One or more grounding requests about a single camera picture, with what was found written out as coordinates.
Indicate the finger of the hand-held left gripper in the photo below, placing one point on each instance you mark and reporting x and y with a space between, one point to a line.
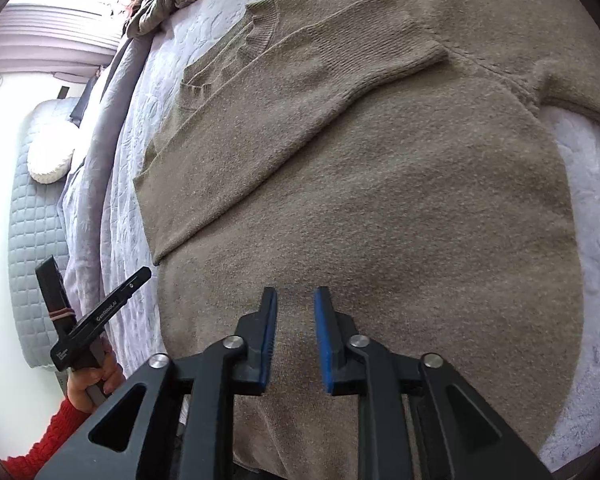
132 282

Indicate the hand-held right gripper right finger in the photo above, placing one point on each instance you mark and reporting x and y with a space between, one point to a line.
323 340

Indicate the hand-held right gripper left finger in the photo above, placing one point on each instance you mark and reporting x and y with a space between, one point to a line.
269 340

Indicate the beige knit sweater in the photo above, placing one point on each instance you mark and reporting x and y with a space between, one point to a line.
380 185

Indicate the person's left forearm red sleeve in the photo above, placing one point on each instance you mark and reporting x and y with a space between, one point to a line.
45 440

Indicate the person's left hand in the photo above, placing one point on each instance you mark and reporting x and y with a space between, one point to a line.
111 370

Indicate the grey lilac blanket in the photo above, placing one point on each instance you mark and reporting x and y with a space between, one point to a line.
90 185

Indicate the white fluffy cushion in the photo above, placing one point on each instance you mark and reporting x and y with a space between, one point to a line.
50 155

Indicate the dark cloth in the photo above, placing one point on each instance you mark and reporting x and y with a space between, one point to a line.
82 105

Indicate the lavender quilted bedspread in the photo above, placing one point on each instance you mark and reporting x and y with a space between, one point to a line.
190 60

